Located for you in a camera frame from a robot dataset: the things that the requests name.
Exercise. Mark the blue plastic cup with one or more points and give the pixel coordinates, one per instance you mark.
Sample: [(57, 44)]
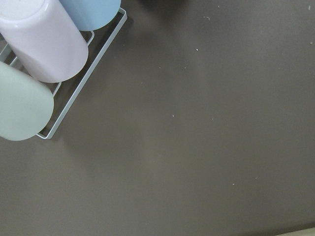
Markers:
[(89, 15)]

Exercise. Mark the green plastic cup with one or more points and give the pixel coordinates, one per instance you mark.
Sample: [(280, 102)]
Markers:
[(26, 105)]

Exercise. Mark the pink plastic cup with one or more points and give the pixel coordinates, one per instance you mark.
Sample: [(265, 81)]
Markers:
[(44, 38)]

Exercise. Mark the white wire cup rack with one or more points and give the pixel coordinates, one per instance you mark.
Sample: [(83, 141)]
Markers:
[(65, 93)]

